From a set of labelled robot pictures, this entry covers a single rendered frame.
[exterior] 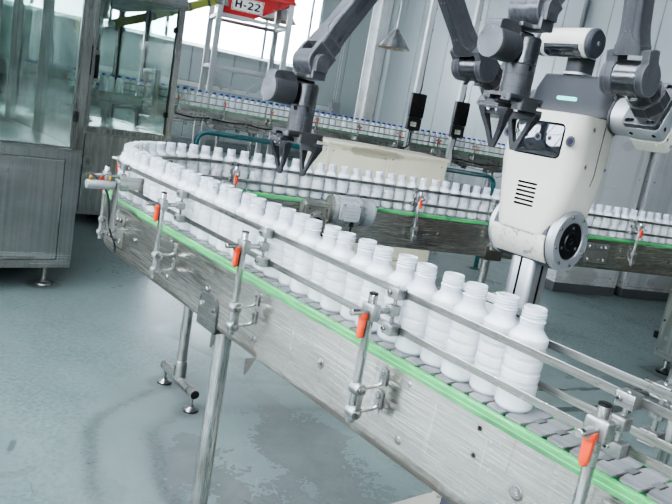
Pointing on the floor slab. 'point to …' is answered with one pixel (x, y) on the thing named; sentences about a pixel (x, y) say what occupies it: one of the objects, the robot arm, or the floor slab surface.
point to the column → (381, 16)
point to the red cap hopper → (243, 10)
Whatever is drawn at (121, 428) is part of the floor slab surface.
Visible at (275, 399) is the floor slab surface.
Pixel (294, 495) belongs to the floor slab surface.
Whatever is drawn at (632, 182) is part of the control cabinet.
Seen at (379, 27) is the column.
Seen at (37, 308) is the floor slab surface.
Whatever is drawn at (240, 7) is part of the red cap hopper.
